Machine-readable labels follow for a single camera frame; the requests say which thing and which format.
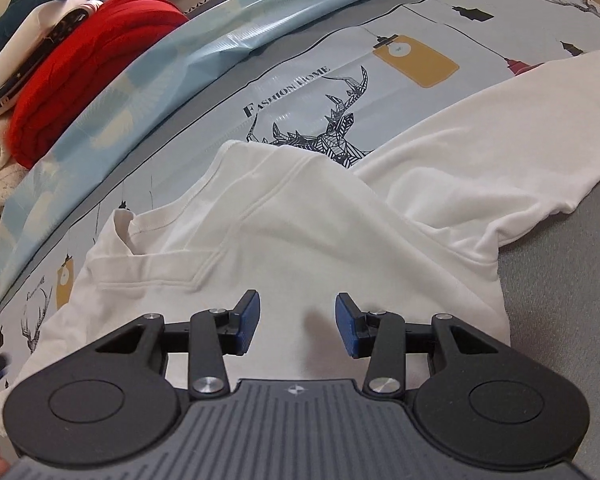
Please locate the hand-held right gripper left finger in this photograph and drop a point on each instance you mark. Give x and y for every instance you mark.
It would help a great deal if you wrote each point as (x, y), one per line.
(250, 321)

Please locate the white t-shirt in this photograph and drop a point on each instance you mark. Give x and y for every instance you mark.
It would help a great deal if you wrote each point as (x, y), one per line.
(280, 220)

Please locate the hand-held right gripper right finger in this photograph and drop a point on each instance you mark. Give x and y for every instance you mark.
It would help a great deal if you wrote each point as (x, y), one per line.
(345, 325)

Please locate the red knit sweater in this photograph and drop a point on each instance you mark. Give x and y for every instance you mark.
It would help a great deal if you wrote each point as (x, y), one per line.
(80, 70)

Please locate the white garment with dark print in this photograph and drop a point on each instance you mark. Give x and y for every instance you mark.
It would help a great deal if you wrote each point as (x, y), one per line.
(25, 30)

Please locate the light blue patterned quilt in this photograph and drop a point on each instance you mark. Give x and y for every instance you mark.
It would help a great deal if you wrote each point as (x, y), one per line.
(180, 75)

